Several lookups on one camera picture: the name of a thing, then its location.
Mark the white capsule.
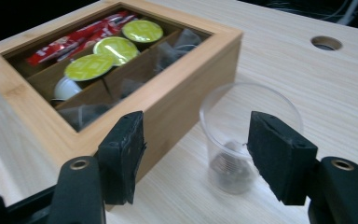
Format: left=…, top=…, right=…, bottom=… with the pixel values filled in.
left=52, top=76, right=83, bottom=102

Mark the red stick packet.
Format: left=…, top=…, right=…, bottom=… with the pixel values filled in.
left=55, top=15, right=139, bottom=62
left=26, top=10, right=130, bottom=67

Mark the wooden tea box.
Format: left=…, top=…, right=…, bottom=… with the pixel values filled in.
left=0, top=0, right=243, bottom=213

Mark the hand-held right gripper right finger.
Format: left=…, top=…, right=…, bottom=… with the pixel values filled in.
left=246, top=110, right=320, bottom=206

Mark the white floor cable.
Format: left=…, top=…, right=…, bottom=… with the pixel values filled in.
left=260, top=0, right=346, bottom=21

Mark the green lid capsule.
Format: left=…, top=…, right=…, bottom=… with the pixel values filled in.
left=121, top=19, right=165, bottom=44
left=92, top=35, right=141, bottom=67
left=63, top=53, right=116, bottom=82

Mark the white desk stand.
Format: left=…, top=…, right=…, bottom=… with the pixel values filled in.
left=335, top=0, right=358, bottom=26

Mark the clear plastic cup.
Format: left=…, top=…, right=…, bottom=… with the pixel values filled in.
left=199, top=81, right=304, bottom=195

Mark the dark pyramid tea bag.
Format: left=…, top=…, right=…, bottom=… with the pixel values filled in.
left=155, top=28, right=203, bottom=73
left=58, top=103, right=115, bottom=133

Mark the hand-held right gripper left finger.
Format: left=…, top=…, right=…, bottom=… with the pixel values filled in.
left=97, top=110, right=147, bottom=206

